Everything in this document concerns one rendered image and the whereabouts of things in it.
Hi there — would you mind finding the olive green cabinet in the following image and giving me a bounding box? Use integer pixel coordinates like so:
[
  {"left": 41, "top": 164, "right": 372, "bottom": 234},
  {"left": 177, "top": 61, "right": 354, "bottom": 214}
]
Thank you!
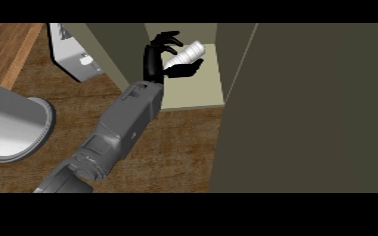
[{"left": 60, "top": 23, "right": 259, "bottom": 112}]

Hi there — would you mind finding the dark olive cabinet door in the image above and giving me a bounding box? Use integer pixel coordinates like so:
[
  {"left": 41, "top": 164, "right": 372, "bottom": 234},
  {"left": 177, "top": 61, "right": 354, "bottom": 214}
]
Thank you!
[{"left": 206, "top": 23, "right": 378, "bottom": 194}]

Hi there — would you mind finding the white water bottle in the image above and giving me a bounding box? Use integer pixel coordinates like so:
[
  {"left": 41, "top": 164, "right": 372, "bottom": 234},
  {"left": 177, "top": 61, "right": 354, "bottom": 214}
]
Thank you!
[{"left": 162, "top": 40, "right": 206, "bottom": 70}]

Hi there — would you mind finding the white appliance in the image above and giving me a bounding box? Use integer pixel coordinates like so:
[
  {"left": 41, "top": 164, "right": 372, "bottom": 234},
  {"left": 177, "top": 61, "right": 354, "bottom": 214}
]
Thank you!
[{"left": 47, "top": 23, "right": 106, "bottom": 83}]

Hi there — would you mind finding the grey round appliance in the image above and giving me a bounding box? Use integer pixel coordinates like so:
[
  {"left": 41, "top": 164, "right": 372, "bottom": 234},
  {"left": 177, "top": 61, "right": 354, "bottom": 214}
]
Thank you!
[{"left": 0, "top": 85, "right": 57, "bottom": 164}]

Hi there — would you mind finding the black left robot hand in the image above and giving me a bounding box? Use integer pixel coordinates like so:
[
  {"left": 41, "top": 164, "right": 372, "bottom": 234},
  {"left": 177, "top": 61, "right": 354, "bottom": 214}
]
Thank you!
[{"left": 141, "top": 30, "right": 205, "bottom": 84}]

